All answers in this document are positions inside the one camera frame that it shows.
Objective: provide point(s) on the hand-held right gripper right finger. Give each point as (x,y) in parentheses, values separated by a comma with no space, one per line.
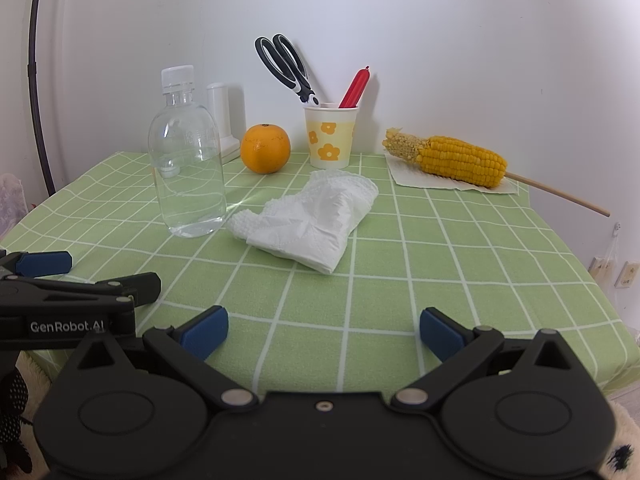
(440,332)

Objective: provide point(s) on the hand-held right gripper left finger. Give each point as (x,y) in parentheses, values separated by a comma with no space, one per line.
(206,332)

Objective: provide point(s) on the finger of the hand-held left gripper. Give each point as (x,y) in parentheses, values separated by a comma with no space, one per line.
(47,263)
(142,287)

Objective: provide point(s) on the clear plastic bottle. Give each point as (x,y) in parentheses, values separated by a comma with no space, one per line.
(190,185)

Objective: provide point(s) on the white tissue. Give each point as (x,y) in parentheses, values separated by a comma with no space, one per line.
(310,220)

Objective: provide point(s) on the white cylindrical container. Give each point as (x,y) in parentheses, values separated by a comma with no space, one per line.
(220,110)

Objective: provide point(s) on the pink cloth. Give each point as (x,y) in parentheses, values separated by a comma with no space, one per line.
(10,200)

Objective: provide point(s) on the green checked tablecloth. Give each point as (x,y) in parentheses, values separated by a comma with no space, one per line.
(400,270)

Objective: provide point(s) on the white paper napkin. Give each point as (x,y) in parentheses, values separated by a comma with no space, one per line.
(410,176)

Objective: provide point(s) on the yellow corn cob on stick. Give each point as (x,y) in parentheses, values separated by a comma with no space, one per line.
(465,160)

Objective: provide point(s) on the black hoop tube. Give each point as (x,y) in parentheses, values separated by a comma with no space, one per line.
(33,85)

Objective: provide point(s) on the orange fruit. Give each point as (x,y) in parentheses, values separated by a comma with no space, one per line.
(265,149)

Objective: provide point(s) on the white fluffy rug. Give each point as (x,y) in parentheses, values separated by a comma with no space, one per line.
(625,430)

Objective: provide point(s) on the flower print paper cup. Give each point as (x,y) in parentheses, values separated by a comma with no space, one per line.
(330,140)

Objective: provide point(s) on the red pen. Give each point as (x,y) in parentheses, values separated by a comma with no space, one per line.
(354,87)

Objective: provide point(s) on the white wall socket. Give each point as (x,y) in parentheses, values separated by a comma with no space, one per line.
(627,275)
(599,265)

